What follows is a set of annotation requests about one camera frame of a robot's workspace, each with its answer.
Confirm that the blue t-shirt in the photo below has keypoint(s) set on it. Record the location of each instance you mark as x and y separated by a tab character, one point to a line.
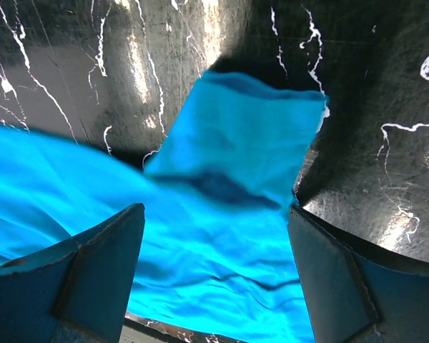
216	255

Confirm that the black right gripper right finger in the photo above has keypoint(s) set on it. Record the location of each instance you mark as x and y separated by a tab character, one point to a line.
357	291

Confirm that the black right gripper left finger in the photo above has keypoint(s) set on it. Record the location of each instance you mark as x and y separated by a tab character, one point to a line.
76	290

